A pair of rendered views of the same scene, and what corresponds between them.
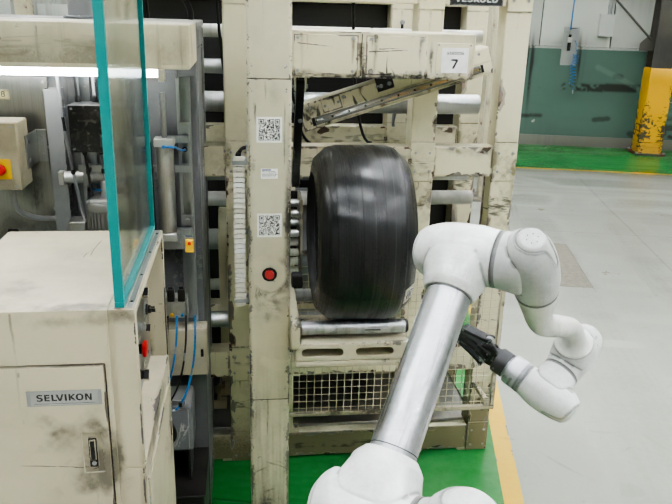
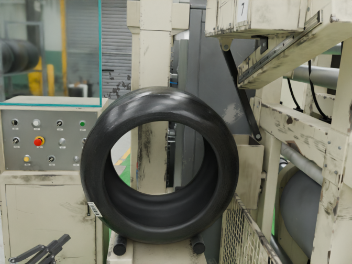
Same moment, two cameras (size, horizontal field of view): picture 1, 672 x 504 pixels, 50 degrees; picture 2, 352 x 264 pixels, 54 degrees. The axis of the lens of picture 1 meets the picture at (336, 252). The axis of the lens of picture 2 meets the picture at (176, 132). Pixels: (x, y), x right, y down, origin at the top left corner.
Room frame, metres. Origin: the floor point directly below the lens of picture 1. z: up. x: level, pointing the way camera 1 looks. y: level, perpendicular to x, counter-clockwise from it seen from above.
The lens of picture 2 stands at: (2.32, -1.29, 1.58)
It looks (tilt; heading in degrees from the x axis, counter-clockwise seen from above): 14 degrees down; 91
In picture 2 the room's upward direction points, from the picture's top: 2 degrees clockwise
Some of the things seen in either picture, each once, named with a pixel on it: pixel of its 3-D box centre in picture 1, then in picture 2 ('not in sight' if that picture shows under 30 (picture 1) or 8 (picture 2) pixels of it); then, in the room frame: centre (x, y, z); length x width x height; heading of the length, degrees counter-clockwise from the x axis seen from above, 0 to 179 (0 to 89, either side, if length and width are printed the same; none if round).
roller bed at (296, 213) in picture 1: (274, 233); (238, 170); (2.58, 0.23, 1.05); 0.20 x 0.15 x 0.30; 98
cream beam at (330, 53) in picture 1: (378, 53); (259, 12); (2.55, -0.12, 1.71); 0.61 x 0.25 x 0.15; 98
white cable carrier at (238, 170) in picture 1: (241, 231); not in sight; (2.14, 0.29, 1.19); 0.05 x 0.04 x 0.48; 8
